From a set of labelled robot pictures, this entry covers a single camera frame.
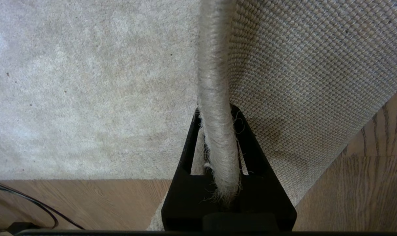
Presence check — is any black cable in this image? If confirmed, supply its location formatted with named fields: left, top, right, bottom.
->
left=0, top=182, right=85, bottom=230
left=0, top=180, right=59, bottom=229

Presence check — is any beige woven rug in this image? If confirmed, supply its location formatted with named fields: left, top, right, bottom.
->
left=0, top=0, right=397, bottom=231

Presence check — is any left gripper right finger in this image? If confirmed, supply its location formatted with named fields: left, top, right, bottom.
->
left=227, top=104, right=297, bottom=232

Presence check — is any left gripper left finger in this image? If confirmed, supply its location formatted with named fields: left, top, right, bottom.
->
left=161, top=107, right=219, bottom=232

